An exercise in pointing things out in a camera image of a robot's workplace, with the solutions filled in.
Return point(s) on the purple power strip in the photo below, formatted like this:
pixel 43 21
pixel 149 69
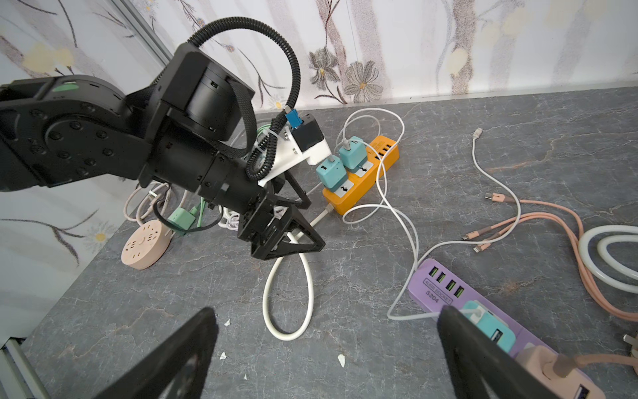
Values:
pixel 434 286

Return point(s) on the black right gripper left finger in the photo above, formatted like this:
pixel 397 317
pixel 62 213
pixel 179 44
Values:
pixel 178 368

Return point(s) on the pink USB charger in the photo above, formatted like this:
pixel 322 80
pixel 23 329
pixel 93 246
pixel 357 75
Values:
pixel 553 371

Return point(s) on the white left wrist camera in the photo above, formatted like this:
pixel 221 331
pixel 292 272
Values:
pixel 301 140

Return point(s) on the round beige power strip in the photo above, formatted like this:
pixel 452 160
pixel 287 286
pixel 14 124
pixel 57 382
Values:
pixel 147 245

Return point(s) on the light green USB charger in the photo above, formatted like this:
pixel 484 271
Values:
pixel 183 219

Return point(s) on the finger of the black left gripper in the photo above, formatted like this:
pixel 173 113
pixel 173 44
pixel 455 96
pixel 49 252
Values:
pixel 302 201
pixel 291 234

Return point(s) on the orange power strip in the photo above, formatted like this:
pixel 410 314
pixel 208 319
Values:
pixel 351 185

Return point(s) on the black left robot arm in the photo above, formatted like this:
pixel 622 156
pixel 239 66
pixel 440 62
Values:
pixel 193 127

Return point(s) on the teal USB charger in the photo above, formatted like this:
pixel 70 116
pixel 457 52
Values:
pixel 332 173
pixel 353 154
pixel 489 324

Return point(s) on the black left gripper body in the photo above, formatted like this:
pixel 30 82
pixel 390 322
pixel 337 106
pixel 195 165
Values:
pixel 180 158

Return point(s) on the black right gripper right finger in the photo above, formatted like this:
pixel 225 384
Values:
pixel 477 366

